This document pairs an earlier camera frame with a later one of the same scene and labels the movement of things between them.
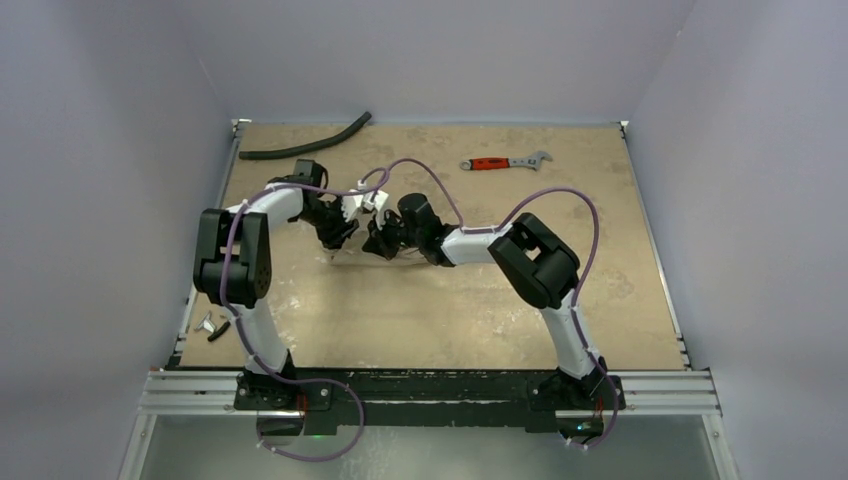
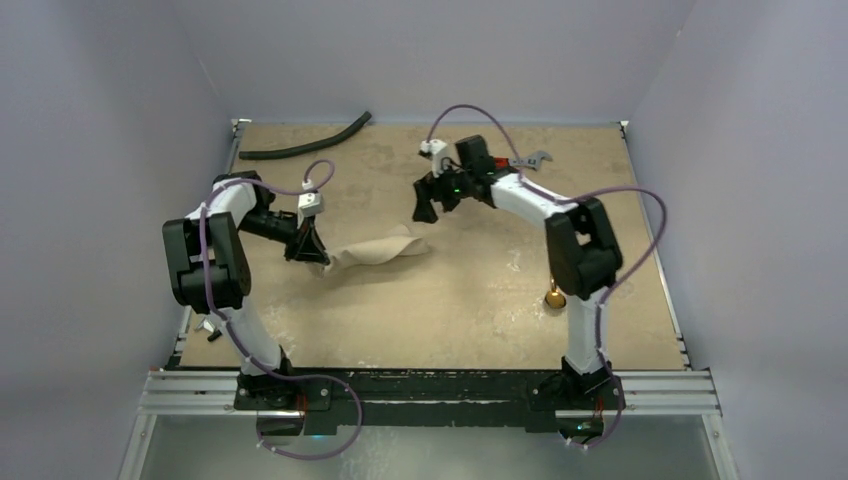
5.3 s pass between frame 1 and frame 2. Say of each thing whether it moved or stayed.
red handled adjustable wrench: stayed
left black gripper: moved
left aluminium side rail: stayed
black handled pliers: stayed
